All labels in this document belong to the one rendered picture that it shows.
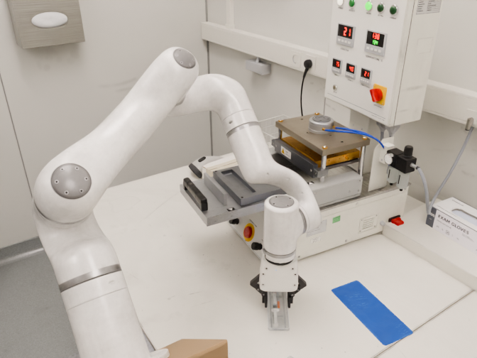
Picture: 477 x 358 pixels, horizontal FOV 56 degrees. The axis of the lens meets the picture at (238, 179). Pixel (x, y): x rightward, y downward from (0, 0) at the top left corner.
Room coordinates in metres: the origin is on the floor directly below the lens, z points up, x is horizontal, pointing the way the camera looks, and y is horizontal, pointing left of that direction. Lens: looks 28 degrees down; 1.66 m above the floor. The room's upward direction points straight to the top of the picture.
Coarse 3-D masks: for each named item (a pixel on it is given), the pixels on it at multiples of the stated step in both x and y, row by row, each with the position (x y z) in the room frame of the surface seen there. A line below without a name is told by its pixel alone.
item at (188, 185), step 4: (184, 180) 1.21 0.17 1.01; (188, 180) 1.20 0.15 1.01; (184, 184) 1.21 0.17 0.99; (188, 184) 1.18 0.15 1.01; (192, 184) 1.18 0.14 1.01; (184, 188) 1.21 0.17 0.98; (188, 188) 1.18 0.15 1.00; (192, 188) 1.15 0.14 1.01; (196, 188) 1.15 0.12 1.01; (192, 192) 1.14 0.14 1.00; (196, 192) 1.13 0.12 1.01; (200, 192) 1.13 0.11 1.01; (196, 196) 1.12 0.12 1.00; (200, 196) 1.11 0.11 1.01; (204, 196) 1.11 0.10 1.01; (200, 200) 1.09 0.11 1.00; (204, 200) 1.09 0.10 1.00; (200, 204) 1.09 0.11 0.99; (204, 204) 1.09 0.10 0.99; (200, 208) 1.09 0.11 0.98; (204, 208) 1.09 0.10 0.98
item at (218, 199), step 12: (204, 180) 1.24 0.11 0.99; (204, 192) 1.19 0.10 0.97; (216, 192) 1.16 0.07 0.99; (192, 204) 1.15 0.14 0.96; (216, 204) 1.13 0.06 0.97; (228, 204) 1.13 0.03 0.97; (252, 204) 1.13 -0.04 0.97; (204, 216) 1.07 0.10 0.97; (216, 216) 1.07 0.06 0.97; (228, 216) 1.08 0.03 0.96; (240, 216) 1.10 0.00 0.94
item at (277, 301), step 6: (270, 294) 0.96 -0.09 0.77; (276, 294) 0.96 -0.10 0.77; (282, 294) 0.96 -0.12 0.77; (270, 300) 0.94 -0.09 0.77; (276, 300) 0.94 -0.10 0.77; (282, 300) 0.94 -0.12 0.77; (270, 306) 0.91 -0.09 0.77; (276, 306) 0.91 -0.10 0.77; (282, 306) 0.91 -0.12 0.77; (270, 312) 0.89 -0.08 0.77; (276, 312) 0.89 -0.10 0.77; (282, 312) 0.89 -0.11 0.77; (270, 318) 0.87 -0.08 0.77; (276, 318) 0.87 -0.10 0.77; (282, 318) 0.87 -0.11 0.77; (270, 324) 0.85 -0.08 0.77; (276, 324) 0.85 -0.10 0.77; (282, 324) 0.85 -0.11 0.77; (288, 324) 0.85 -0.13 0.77
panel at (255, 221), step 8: (248, 216) 1.28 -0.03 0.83; (256, 216) 1.25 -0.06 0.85; (232, 224) 1.32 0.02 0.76; (240, 224) 1.29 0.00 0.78; (248, 224) 1.26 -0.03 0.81; (256, 224) 1.23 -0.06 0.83; (240, 232) 1.27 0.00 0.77; (256, 232) 1.21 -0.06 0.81; (248, 240) 1.22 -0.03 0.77; (256, 240) 1.19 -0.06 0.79
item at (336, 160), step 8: (288, 136) 1.42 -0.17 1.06; (288, 144) 1.37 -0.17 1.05; (296, 144) 1.35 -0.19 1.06; (304, 152) 1.29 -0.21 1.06; (312, 152) 1.29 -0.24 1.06; (344, 152) 1.29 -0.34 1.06; (352, 152) 1.29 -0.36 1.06; (312, 160) 1.24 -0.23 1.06; (320, 160) 1.23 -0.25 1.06; (328, 160) 1.25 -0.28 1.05; (336, 160) 1.26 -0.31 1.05; (344, 160) 1.27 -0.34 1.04; (352, 160) 1.29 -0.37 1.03; (328, 168) 1.25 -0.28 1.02
